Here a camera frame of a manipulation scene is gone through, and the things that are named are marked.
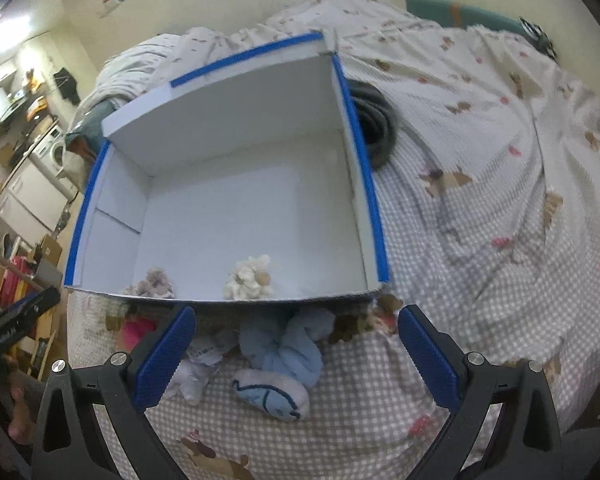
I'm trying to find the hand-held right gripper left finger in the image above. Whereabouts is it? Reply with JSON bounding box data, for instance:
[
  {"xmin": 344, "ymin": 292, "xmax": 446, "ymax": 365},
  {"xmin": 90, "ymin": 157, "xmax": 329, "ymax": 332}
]
[{"xmin": 30, "ymin": 305, "xmax": 197, "ymax": 480}]

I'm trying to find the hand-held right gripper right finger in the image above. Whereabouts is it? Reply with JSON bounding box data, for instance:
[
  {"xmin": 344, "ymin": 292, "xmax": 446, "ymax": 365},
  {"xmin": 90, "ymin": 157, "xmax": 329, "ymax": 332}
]
[{"xmin": 397, "ymin": 304, "xmax": 566, "ymax": 480}]

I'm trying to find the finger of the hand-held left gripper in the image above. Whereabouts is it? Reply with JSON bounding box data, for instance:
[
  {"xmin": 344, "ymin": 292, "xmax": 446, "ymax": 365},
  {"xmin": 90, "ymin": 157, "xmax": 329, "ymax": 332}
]
[{"xmin": 10, "ymin": 286, "xmax": 62, "ymax": 322}]

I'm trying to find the white cloth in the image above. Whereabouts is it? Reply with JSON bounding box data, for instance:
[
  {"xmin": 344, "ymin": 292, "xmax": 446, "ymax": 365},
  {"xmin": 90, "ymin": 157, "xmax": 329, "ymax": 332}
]
[{"xmin": 167, "ymin": 330, "xmax": 238, "ymax": 407}]

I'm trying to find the pink soft toy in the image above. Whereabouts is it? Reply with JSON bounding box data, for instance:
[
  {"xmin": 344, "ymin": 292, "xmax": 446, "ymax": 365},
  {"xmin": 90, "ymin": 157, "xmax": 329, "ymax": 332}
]
[{"xmin": 121, "ymin": 317, "xmax": 159, "ymax": 357}]

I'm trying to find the grey fluffy scrunchie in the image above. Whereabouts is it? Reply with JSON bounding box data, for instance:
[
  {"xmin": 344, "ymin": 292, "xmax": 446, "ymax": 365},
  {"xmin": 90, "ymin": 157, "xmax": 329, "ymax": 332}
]
[{"xmin": 124, "ymin": 267, "xmax": 176, "ymax": 301}]

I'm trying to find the cream fluffy scrunchie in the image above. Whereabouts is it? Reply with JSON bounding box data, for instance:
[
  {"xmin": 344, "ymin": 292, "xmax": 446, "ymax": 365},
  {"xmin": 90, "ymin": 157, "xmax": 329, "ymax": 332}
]
[{"xmin": 223, "ymin": 255, "xmax": 274, "ymax": 301}]

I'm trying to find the light blue fluffy cloth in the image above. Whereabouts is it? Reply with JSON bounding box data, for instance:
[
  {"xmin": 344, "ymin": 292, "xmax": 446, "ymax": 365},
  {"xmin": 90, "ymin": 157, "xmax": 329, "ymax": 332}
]
[{"xmin": 239, "ymin": 308, "xmax": 337, "ymax": 392}]

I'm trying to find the white cardboard box blue tape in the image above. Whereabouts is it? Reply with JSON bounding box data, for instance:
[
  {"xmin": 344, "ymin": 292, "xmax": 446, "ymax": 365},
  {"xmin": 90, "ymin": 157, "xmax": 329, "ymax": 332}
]
[{"xmin": 62, "ymin": 30, "xmax": 392, "ymax": 307}]

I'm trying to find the person's left hand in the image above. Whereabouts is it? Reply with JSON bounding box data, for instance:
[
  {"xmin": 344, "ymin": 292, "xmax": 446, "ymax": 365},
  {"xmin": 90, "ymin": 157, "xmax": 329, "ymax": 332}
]
[{"xmin": 0, "ymin": 360, "xmax": 43, "ymax": 446}]

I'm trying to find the pink red storage bag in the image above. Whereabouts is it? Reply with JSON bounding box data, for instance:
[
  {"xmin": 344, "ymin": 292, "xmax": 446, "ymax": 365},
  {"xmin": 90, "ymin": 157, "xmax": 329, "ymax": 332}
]
[{"xmin": 0, "ymin": 255, "xmax": 43, "ymax": 301}]

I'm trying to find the brown cardboard box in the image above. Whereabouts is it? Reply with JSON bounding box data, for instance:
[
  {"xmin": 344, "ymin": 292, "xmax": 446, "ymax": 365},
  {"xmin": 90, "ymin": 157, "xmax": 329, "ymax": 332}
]
[{"xmin": 34, "ymin": 234, "xmax": 63, "ymax": 273}]

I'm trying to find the white cabinet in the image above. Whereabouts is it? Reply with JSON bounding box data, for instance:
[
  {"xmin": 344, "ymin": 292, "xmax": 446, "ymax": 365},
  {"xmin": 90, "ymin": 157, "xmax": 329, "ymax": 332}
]
[{"xmin": 0, "ymin": 162, "xmax": 76, "ymax": 236}]

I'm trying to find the white sock blue embroidery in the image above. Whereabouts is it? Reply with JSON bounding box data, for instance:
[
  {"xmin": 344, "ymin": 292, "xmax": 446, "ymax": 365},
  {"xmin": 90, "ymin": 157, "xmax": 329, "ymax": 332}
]
[{"xmin": 231, "ymin": 367, "xmax": 311, "ymax": 422}]

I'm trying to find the white washing machine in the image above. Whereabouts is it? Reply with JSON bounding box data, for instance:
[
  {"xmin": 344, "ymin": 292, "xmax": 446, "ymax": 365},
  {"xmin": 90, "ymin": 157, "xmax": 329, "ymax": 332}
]
[{"xmin": 29, "ymin": 127, "xmax": 76, "ymax": 181}]

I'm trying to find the dark teal cushion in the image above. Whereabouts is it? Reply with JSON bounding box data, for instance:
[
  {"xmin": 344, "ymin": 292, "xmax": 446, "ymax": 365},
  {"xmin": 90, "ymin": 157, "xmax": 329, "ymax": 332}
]
[{"xmin": 64, "ymin": 97, "xmax": 127, "ymax": 162}]

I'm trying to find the black hanging garment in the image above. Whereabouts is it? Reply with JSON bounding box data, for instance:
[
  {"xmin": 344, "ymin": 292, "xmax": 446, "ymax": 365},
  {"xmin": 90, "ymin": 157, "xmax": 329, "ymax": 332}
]
[{"xmin": 53, "ymin": 67, "xmax": 81, "ymax": 107}]

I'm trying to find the bear print duvet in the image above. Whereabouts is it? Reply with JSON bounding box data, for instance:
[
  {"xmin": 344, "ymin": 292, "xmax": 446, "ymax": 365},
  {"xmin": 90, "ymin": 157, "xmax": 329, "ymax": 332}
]
[{"xmin": 95, "ymin": 0, "xmax": 600, "ymax": 411}]

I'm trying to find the black white patterned item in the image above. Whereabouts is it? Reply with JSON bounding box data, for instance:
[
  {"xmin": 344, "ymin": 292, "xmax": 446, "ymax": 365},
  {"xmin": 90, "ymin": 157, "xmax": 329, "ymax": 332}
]
[{"xmin": 517, "ymin": 17, "xmax": 557, "ymax": 62}]

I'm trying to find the teal pillow orange stripe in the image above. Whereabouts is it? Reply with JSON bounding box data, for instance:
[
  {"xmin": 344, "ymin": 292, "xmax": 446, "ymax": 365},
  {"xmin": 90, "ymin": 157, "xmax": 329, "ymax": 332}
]
[{"xmin": 406, "ymin": 0, "xmax": 531, "ymax": 36}]

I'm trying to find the black coiled hose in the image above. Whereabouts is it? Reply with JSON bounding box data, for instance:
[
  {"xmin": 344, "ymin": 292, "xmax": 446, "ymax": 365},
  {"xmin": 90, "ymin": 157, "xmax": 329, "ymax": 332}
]
[{"xmin": 347, "ymin": 80, "xmax": 399, "ymax": 171}]

